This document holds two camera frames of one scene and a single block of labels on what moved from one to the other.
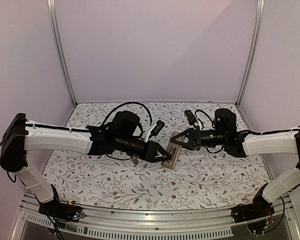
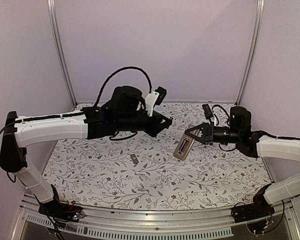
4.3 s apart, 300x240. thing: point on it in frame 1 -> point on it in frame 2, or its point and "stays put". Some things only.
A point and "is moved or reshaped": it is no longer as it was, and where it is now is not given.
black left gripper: [150, 153] -> [158, 118]
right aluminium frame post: [250, 62] stays put
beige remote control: [174, 149] is moved or reshaped
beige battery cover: [135, 161] stays put
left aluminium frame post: [55, 22] stays put
